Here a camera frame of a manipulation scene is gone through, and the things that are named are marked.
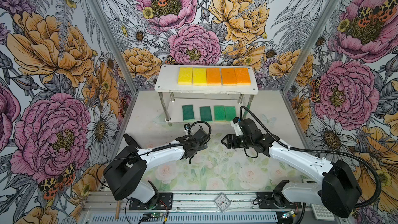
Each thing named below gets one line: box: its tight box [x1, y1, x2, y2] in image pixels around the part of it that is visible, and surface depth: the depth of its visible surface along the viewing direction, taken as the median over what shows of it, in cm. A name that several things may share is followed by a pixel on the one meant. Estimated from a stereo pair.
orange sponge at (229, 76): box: [222, 67, 238, 87], surface depth 79 cm
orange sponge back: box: [206, 67, 222, 86], surface depth 80 cm
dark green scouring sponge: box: [199, 106, 213, 122], surface depth 99 cm
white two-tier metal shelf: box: [153, 64, 259, 127], surface depth 81 cm
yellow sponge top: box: [192, 67, 207, 87], surface depth 79 cm
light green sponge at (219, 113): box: [213, 105, 226, 122], surface depth 101 cm
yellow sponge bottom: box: [177, 66, 194, 86], surface depth 80 cm
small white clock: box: [214, 192, 232, 213], surface depth 74 cm
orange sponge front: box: [234, 67, 251, 87], surface depth 79 cm
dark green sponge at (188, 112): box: [181, 104, 195, 121], surface depth 101 cm
